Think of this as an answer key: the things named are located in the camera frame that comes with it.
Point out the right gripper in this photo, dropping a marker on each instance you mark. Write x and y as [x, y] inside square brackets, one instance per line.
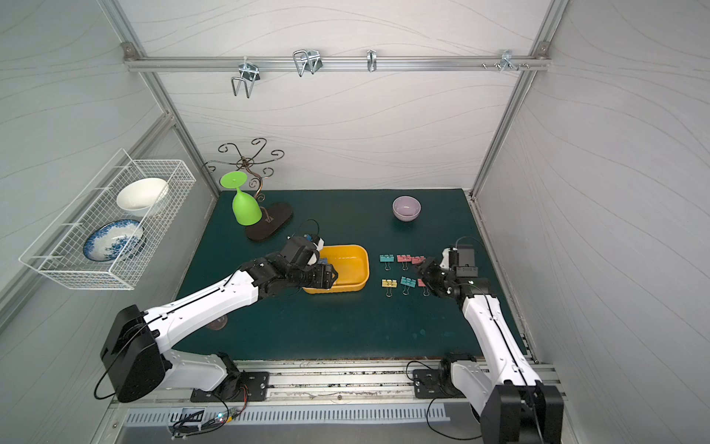
[439, 277]

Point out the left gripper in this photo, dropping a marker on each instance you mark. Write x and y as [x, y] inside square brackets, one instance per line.
[320, 275]

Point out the teal binder clip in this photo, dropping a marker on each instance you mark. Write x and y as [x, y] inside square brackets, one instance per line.
[387, 261]
[407, 284]

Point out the yellow plastic storage box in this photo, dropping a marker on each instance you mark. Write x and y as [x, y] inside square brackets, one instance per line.
[352, 264]

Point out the yellow binder clip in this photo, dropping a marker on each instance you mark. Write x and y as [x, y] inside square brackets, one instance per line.
[389, 285]

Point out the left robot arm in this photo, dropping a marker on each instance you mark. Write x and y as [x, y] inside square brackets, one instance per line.
[139, 355]

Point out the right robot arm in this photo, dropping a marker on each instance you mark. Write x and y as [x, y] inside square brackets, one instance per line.
[511, 402]

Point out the black metal cup stand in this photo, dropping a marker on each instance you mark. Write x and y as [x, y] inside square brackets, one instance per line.
[274, 216]

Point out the green table mat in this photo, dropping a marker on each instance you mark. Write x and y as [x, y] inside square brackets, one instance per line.
[371, 323]

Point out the green plastic wine glass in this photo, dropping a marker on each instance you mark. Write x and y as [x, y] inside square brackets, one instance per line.
[245, 208]

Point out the purple ceramic bowl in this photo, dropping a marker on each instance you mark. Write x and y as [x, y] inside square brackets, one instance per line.
[406, 208]

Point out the clear plastic cup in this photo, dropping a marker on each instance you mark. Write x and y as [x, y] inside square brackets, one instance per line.
[218, 324]

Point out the white ceramic bowl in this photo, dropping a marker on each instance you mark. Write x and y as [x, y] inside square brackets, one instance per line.
[144, 197]

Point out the blue patterned plate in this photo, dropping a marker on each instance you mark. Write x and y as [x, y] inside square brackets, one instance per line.
[116, 240]

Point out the double prong metal hook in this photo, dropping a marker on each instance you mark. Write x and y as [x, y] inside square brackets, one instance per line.
[248, 75]

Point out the metal hook right end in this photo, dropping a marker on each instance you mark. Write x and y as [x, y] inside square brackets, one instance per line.
[506, 63]

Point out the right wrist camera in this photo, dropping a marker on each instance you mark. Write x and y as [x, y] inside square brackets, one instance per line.
[461, 261]

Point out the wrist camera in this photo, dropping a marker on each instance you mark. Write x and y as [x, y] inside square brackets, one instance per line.
[318, 247]
[461, 261]

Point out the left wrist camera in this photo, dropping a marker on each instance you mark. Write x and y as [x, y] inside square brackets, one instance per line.
[318, 247]

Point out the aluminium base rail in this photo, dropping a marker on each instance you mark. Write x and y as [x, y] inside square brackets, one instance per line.
[304, 382]

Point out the white wire basket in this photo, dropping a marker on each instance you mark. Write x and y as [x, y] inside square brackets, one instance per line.
[58, 252]

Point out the aluminium crossbar rail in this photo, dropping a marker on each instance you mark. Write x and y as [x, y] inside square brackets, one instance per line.
[385, 63]

